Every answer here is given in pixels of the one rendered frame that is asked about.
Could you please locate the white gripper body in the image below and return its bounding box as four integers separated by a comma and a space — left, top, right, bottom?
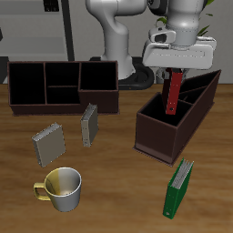
142, 35, 218, 71

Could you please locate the red book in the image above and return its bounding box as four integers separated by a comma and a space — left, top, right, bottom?
161, 68, 184, 116

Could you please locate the long dark brown desk caddy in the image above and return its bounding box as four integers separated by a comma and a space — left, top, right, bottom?
133, 68, 223, 167

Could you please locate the wide dark brown desk caddy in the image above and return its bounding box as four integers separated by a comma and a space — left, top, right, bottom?
6, 60, 120, 117

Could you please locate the grey book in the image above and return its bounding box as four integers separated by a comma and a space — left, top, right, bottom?
31, 122, 67, 168
79, 103, 100, 148

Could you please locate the green book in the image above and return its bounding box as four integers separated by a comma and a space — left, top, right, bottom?
162, 157, 196, 220

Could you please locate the small black box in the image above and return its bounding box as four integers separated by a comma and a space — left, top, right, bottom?
43, 0, 60, 13

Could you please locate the yellow and white mug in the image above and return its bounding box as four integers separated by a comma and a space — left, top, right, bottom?
33, 166, 83, 213

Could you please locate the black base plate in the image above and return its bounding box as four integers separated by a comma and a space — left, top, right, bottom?
88, 56, 156, 91

